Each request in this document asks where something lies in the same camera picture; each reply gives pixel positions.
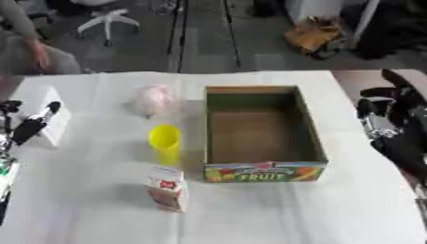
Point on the white office chair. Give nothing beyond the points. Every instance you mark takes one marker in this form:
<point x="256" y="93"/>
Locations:
<point x="107" y="19"/>

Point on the pink soft toy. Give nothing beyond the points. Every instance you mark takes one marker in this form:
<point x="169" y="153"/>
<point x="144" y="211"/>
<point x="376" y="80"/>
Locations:
<point x="154" y="99"/>

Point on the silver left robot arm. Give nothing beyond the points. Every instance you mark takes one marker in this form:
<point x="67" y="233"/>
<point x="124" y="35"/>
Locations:
<point x="5" y="178"/>

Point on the black bag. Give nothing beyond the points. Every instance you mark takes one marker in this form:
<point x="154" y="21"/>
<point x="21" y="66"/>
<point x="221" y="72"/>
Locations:
<point x="389" y="28"/>

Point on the tan bag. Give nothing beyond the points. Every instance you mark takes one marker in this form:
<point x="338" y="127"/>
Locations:
<point x="312" y="35"/>

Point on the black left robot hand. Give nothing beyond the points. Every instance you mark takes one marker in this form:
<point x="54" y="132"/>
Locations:
<point x="30" y="124"/>

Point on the small white milk carton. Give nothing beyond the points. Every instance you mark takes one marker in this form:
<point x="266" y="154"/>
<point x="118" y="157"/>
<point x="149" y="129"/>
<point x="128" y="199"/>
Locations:
<point x="168" y="188"/>

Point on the open cardboard box green inside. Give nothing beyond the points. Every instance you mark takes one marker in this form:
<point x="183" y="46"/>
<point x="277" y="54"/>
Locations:
<point x="261" y="133"/>

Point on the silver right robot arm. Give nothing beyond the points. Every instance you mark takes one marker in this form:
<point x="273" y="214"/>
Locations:
<point x="421" y="203"/>

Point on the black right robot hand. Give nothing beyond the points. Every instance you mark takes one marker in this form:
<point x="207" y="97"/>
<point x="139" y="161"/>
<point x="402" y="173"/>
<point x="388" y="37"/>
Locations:
<point x="401" y="133"/>

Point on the person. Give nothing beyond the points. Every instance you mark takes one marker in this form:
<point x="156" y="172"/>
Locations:
<point x="28" y="47"/>

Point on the black tripod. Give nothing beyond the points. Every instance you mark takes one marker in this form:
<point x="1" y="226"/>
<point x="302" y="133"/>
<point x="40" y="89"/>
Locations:
<point x="183" y="31"/>

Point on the yellow plastic cup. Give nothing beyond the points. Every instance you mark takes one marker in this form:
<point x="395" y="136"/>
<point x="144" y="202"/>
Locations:
<point x="165" y="143"/>

